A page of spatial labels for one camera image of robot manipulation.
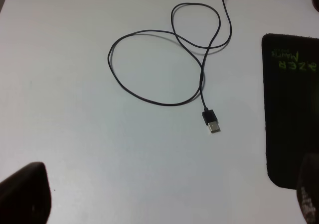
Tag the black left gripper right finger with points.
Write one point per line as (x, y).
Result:
(308, 188)

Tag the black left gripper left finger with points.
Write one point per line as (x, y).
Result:
(25, 196)

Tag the black wired computer mouse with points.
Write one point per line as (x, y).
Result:
(209, 116)

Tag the black mouse pad green lettering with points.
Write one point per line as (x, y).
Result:
(291, 104)

